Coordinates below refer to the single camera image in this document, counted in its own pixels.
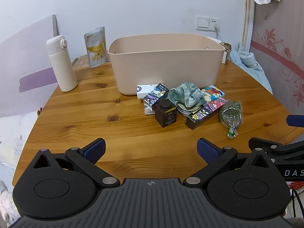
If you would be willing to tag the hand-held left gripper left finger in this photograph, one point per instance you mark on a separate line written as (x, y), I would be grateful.
(95, 150)

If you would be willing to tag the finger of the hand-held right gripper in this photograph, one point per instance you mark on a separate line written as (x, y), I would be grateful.
(266, 143)
(295, 120)

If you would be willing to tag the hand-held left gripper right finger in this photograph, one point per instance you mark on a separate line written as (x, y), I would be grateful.
(207, 150)

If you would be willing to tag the long black cartoon box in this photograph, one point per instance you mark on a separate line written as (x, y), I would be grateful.
(201, 116)

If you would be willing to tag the black bottle with square body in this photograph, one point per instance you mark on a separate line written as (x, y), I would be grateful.
(166, 116)

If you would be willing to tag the red and blue cartoon box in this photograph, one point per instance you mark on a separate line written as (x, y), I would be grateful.
(213, 93)

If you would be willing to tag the green plaid cloth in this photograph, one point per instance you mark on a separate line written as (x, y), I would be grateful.
(187, 95)

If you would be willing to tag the blue floral print box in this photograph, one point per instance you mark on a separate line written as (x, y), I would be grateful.
(148, 110)

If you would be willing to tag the purple cartoon print box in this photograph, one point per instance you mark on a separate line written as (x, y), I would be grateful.
(156, 95)

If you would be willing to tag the white box with blue logo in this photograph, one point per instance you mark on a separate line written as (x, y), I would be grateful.
(144, 90)

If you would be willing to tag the beige plastic storage bin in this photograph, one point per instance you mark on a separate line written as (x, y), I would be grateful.
(166, 68)

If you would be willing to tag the red printed cloth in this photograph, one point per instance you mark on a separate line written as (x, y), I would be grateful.
(295, 185)

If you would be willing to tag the dried herb packet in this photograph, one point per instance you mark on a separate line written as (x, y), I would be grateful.
(231, 115)

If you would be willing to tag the round metal tin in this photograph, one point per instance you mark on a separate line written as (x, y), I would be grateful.
(187, 111)

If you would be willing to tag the light blue blanket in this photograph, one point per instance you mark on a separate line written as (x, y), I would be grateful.
(247, 61)

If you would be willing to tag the cartoon printed bed sheet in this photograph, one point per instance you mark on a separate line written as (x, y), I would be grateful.
(14, 142)

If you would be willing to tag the white thermos bottle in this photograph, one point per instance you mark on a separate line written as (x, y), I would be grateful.
(63, 68)

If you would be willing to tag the floral patterned stool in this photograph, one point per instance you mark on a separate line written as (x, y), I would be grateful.
(82, 63)

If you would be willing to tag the floral pattern headboard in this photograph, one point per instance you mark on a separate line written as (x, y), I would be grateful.
(280, 28)

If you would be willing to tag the small white and gold box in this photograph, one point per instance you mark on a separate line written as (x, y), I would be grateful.
(226, 52)

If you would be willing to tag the banana chip pouch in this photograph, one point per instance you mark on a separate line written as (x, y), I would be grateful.
(96, 47)

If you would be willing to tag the white and purple leaning board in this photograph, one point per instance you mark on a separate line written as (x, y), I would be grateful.
(28, 52)

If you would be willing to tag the white wall switch socket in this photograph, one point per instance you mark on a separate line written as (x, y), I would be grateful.
(204, 23)

